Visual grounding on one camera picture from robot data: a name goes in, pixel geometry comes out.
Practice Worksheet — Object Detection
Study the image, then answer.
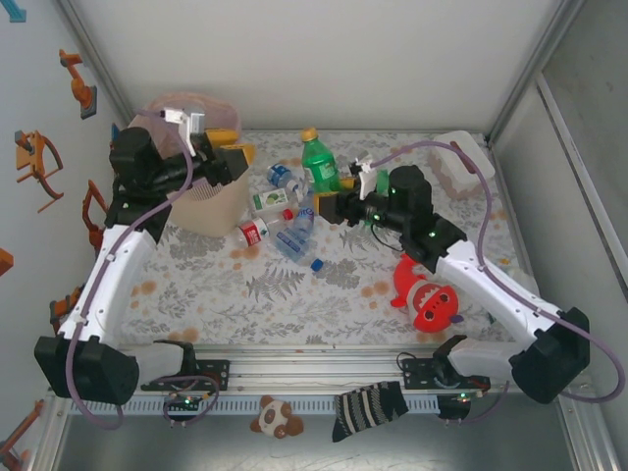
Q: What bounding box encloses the clear bottle light blue cap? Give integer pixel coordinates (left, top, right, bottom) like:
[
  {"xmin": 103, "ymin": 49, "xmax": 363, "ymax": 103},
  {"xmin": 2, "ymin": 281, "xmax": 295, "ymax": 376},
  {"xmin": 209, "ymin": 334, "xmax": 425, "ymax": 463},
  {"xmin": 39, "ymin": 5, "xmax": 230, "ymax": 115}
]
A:
[{"xmin": 288, "ymin": 191, "xmax": 316, "ymax": 235}]

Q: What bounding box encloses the intact green Sprite bottle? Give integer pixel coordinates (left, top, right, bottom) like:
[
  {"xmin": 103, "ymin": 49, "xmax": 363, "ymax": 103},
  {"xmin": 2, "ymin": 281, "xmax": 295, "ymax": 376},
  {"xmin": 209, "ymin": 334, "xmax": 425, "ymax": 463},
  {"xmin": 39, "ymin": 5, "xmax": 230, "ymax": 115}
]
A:
[{"xmin": 299, "ymin": 127, "xmax": 343, "ymax": 195}]

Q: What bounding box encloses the small blue label water bottle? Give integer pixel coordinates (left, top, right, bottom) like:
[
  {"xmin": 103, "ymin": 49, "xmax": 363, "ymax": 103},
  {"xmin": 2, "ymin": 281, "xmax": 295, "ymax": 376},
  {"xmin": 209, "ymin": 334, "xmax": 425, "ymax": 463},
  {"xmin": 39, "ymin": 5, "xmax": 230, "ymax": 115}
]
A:
[{"xmin": 266, "ymin": 163, "xmax": 303, "ymax": 193}]

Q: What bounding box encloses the small lime label bottle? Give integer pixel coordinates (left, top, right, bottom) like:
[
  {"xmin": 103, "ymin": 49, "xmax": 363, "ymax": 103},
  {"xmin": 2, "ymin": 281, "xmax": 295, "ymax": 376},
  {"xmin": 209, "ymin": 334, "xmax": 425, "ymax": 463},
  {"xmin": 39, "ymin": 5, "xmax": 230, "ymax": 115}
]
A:
[{"xmin": 252, "ymin": 188, "xmax": 301, "ymax": 213}]

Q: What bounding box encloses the red label clear bottle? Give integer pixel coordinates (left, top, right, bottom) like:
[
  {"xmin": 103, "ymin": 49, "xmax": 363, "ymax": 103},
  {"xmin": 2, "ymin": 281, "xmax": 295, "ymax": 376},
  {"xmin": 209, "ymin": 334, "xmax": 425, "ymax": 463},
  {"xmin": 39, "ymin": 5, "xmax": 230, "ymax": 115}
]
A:
[{"xmin": 235, "ymin": 208, "xmax": 295, "ymax": 246}]

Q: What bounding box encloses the beige ribbed plastic bin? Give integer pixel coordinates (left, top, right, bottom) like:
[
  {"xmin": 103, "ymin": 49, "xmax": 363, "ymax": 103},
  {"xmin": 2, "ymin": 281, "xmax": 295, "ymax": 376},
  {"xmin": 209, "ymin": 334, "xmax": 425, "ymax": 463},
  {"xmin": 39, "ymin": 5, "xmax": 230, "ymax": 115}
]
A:
[{"xmin": 149, "ymin": 92, "xmax": 252, "ymax": 237}]

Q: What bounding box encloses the white pink tissue box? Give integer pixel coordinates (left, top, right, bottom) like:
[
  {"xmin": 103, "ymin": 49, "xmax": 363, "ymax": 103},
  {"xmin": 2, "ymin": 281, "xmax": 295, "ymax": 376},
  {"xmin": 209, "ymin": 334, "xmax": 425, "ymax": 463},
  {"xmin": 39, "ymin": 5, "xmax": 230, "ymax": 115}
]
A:
[{"xmin": 429, "ymin": 131, "xmax": 496, "ymax": 197}]

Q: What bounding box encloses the red shark plush toy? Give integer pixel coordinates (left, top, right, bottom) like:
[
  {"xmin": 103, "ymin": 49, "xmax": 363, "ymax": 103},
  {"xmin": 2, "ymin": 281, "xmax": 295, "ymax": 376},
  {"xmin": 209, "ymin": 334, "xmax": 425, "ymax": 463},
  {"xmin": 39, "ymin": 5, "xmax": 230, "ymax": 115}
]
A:
[{"xmin": 391, "ymin": 254, "xmax": 465, "ymax": 335}]

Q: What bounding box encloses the black white striped sock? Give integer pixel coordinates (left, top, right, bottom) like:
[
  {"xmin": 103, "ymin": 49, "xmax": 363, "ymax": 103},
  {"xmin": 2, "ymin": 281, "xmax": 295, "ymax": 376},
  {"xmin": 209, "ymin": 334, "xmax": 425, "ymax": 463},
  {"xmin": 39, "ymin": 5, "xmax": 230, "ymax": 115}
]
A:
[{"xmin": 331, "ymin": 381, "xmax": 410, "ymax": 444}]

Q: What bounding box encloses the black controller board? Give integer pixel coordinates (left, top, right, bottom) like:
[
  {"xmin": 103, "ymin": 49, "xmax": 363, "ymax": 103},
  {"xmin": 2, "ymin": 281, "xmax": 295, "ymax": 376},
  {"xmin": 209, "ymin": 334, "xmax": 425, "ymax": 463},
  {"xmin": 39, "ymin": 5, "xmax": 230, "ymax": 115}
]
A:
[
  {"xmin": 164, "ymin": 391, "xmax": 205, "ymax": 412},
  {"xmin": 438, "ymin": 391, "xmax": 475, "ymax": 421}
]

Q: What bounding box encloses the brown white panda plush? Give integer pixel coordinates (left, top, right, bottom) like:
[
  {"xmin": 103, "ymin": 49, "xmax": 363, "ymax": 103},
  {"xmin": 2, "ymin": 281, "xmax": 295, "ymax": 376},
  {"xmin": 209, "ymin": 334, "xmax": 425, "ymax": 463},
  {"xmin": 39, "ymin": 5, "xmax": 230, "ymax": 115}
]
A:
[{"xmin": 249, "ymin": 394, "xmax": 305, "ymax": 440}]

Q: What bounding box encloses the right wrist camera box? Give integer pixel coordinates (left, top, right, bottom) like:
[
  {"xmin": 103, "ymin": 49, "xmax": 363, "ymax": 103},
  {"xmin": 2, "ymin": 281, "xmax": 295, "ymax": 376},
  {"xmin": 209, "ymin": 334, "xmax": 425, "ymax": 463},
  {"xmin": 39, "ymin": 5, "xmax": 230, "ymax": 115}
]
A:
[{"xmin": 347, "ymin": 150, "xmax": 377, "ymax": 200}]

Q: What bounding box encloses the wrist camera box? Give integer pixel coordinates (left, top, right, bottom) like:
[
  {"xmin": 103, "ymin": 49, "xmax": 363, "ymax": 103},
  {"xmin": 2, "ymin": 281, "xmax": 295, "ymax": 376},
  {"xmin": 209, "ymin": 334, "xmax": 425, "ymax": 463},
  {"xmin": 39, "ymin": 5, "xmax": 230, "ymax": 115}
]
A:
[
  {"xmin": 163, "ymin": 106, "xmax": 206, "ymax": 148},
  {"xmin": 347, "ymin": 150, "xmax": 377, "ymax": 200}
]

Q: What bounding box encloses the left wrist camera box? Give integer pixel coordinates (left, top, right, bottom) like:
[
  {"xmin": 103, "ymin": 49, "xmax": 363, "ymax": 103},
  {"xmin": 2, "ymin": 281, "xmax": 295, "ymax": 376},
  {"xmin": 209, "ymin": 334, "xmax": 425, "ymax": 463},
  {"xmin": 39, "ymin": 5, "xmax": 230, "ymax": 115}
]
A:
[{"xmin": 163, "ymin": 106, "xmax": 206, "ymax": 148}]

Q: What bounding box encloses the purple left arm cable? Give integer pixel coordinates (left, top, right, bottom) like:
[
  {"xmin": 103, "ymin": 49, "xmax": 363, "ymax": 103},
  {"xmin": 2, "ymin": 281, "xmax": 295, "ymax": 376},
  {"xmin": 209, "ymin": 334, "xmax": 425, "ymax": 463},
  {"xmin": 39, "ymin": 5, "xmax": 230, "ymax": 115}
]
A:
[{"xmin": 67, "ymin": 110, "xmax": 193, "ymax": 432}]

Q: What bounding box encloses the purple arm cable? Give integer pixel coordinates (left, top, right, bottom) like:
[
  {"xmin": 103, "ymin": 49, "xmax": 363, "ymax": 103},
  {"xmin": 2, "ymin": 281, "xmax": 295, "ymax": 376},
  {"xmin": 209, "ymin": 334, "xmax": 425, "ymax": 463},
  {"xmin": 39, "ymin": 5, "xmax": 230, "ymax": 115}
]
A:
[
  {"xmin": 370, "ymin": 139, "xmax": 627, "ymax": 404},
  {"xmin": 67, "ymin": 110, "xmax": 193, "ymax": 432}
]

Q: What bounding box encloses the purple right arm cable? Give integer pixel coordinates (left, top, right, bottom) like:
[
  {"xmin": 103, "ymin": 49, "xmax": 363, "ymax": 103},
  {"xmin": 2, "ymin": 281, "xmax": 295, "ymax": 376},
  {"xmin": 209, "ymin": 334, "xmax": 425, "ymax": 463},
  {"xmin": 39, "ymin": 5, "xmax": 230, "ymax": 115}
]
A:
[{"xmin": 370, "ymin": 139, "xmax": 627, "ymax": 404}]

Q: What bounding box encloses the aluminium frame post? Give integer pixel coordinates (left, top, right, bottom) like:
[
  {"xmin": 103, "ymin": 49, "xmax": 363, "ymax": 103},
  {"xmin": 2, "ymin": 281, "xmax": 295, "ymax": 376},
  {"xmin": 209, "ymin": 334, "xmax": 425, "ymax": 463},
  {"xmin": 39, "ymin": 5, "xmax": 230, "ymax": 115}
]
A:
[
  {"xmin": 57, "ymin": 0, "xmax": 133, "ymax": 117},
  {"xmin": 485, "ymin": 0, "xmax": 589, "ymax": 146}
]

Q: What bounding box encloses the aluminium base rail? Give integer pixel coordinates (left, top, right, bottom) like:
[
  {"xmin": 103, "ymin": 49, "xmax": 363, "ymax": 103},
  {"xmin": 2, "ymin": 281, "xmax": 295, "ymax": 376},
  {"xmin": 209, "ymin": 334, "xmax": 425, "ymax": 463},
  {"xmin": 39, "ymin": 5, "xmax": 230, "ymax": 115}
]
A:
[{"xmin": 47, "ymin": 342, "xmax": 588, "ymax": 396}]

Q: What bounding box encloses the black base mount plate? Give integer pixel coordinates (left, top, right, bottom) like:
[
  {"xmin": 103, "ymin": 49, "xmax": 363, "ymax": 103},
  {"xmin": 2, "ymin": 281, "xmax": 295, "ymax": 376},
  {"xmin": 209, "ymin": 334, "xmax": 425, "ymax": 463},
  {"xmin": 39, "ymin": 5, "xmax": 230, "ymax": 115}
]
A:
[
  {"xmin": 140, "ymin": 359, "xmax": 232, "ymax": 393},
  {"xmin": 400, "ymin": 356, "xmax": 492, "ymax": 393}
]

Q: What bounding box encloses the white slotted cable duct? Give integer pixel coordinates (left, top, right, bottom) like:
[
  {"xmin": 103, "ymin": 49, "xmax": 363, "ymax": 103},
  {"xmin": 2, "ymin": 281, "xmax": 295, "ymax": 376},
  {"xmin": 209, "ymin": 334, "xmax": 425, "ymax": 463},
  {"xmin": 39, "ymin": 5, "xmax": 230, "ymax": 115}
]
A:
[{"xmin": 66, "ymin": 394, "xmax": 443, "ymax": 417}]

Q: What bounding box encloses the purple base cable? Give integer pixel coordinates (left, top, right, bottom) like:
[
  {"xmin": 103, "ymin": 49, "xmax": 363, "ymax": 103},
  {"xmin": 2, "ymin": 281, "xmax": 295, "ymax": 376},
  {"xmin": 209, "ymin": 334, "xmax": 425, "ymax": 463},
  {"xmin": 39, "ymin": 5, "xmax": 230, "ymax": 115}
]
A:
[
  {"xmin": 163, "ymin": 375, "xmax": 221, "ymax": 429},
  {"xmin": 438, "ymin": 377, "xmax": 509, "ymax": 426}
]

